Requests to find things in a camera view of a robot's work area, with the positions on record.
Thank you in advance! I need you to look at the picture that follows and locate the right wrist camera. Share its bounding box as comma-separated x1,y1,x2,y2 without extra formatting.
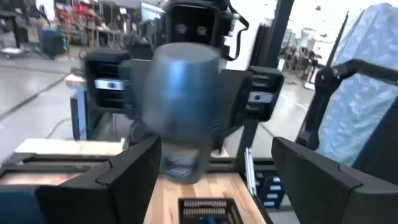
164,0,233,49

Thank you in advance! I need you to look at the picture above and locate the black plastic basket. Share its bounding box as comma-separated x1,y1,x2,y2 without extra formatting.
177,197,245,224

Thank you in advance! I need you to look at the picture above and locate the blue bin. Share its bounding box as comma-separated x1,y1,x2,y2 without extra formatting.
40,26,68,58

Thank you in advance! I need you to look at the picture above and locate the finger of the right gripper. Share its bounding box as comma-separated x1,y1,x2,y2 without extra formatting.
133,58,157,121
216,68,250,140

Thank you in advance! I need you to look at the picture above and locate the grey roll-on deodorant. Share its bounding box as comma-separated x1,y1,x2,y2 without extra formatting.
142,42,222,185

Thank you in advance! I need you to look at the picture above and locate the blue plastic wrapped bundle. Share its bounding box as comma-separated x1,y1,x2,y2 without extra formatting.
317,2,398,169

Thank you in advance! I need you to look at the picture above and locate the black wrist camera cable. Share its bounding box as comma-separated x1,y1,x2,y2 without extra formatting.
228,2,250,62

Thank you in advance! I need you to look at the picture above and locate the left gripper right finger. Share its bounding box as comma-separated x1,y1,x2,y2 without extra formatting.
271,136,398,224

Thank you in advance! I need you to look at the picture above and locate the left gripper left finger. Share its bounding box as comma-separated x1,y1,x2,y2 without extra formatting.
35,136,163,224

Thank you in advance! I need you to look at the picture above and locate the blue-grey table frame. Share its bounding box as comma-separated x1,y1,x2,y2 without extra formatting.
64,73,94,141

